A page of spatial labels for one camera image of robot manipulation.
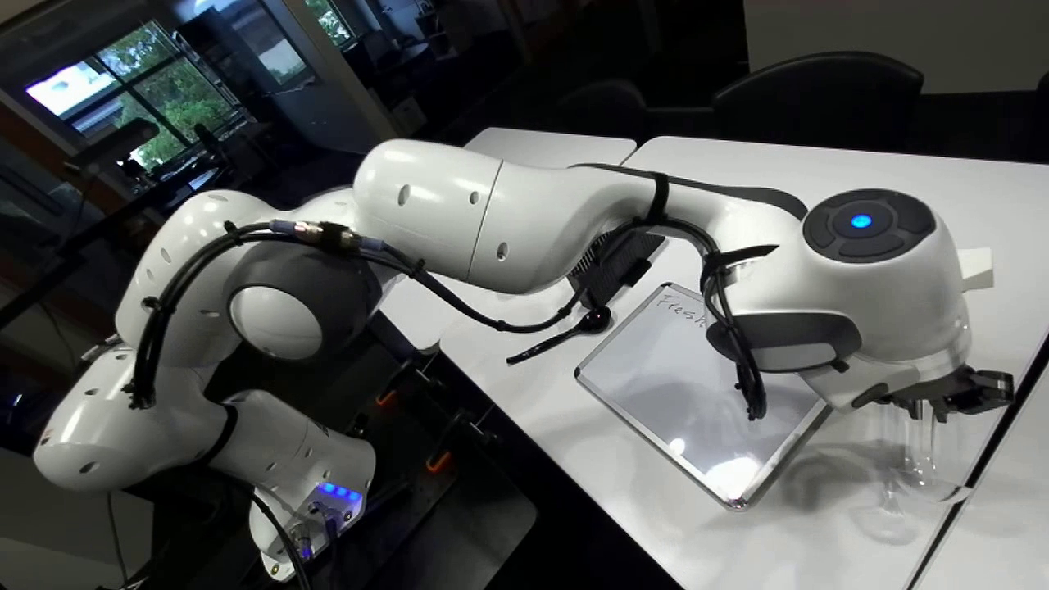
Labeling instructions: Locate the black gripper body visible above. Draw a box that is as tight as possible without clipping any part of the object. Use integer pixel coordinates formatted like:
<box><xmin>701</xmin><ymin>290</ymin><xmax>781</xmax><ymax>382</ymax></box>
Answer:
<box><xmin>848</xmin><ymin>365</ymin><xmax>1019</xmax><ymax>415</ymax></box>

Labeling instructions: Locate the metal framed whiteboard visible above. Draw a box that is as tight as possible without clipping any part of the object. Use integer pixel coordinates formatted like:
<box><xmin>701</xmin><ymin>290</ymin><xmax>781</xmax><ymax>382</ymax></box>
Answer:
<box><xmin>570</xmin><ymin>280</ymin><xmax>832</xmax><ymax>509</ymax></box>

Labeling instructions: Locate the large black chair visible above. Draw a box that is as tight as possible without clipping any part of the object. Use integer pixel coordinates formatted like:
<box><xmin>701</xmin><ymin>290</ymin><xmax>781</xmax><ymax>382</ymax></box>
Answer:
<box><xmin>709</xmin><ymin>48</ymin><xmax>927</xmax><ymax>142</ymax></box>

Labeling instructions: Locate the small black chair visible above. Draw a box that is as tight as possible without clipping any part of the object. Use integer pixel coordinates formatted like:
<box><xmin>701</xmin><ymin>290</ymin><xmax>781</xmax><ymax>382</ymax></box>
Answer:
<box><xmin>553</xmin><ymin>77</ymin><xmax>654</xmax><ymax>142</ymax></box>

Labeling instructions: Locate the bright computer monitor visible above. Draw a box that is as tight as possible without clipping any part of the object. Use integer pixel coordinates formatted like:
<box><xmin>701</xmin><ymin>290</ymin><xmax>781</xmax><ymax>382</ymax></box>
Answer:
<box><xmin>23</xmin><ymin>59</ymin><xmax>125</xmax><ymax>123</ymax></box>

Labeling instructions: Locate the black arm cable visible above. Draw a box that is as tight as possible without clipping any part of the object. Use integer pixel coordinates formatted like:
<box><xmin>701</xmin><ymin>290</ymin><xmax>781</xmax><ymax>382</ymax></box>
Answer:
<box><xmin>129</xmin><ymin>169</ymin><xmax>781</xmax><ymax>423</ymax></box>

